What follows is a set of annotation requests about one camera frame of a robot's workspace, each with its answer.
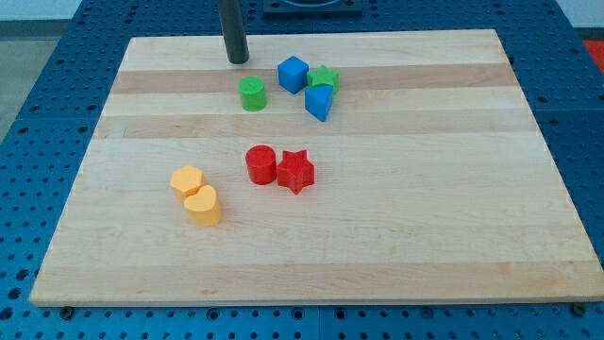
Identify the green star block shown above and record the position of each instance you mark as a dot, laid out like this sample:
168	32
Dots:
324	76

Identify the red star block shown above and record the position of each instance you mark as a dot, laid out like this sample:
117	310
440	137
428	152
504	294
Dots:
295	171

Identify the blue triangular prism block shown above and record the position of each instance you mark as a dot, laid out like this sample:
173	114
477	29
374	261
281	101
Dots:
318	101

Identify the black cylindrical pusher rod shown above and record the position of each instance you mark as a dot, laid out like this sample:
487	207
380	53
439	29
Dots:
233	30

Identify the green cylinder block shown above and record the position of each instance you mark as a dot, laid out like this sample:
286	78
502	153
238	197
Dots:
252	93

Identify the yellow heart block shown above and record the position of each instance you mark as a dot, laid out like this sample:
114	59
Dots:
204	208

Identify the blue cube block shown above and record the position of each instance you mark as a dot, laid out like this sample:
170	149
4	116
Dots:
292	74

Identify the red cylinder block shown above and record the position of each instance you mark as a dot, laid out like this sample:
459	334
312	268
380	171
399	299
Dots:
261	162

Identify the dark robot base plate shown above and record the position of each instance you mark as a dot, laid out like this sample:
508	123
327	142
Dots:
278	8

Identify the yellow hexagon block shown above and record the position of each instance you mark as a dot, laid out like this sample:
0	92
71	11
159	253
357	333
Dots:
186	181

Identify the light wooden board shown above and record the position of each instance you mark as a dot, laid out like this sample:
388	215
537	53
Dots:
433	182

